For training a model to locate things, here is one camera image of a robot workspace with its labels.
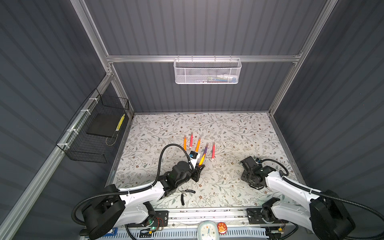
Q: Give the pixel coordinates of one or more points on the lone orange marker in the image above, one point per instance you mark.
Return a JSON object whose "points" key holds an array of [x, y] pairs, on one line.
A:
{"points": [[202, 160]]}

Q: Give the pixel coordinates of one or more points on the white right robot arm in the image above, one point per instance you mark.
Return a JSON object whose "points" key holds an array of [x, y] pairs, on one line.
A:
{"points": [[326, 217]]}

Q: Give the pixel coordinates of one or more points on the yellow marker in basket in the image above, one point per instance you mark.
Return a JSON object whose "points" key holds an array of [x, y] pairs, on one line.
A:
{"points": [[120, 123]]}

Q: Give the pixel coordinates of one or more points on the black wire wall basket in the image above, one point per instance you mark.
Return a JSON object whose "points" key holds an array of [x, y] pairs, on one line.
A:
{"points": [[80, 146]]}

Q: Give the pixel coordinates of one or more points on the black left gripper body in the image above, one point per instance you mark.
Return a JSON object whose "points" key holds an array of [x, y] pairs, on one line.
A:
{"points": [[188, 177]]}

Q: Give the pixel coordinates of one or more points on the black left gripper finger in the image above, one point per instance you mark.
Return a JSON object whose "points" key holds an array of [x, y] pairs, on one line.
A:
{"points": [[199, 168], [196, 175]]}

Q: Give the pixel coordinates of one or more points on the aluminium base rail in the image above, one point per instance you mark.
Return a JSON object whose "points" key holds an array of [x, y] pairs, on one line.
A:
{"points": [[188, 218]]}

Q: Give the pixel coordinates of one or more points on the pink marker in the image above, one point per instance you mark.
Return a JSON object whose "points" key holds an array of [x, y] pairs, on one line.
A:
{"points": [[213, 150], [191, 140]]}

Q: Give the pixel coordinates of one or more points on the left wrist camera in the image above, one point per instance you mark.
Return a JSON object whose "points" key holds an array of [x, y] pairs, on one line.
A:
{"points": [[194, 157]]}

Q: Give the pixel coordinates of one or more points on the white wire mesh basket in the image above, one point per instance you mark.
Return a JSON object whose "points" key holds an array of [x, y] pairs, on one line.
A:
{"points": [[207, 71]]}

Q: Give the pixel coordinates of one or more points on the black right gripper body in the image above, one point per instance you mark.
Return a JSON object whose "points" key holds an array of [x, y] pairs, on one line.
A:
{"points": [[246, 176]]}

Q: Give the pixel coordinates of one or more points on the black handled pliers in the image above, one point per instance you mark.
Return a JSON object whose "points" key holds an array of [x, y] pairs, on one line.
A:
{"points": [[184, 193]]}

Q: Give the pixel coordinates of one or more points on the black flat pad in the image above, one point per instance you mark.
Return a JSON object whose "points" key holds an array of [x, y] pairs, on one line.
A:
{"points": [[103, 125]]}

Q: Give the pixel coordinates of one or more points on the purple marker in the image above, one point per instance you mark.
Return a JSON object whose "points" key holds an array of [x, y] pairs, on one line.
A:
{"points": [[206, 148]]}

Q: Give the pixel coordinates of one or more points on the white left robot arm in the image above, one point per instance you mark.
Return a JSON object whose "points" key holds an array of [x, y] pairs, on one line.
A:
{"points": [[118, 207]]}

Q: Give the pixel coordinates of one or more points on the white analog clock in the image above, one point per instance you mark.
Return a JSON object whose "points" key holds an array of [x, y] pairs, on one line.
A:
{"points": [[208, 230]]}

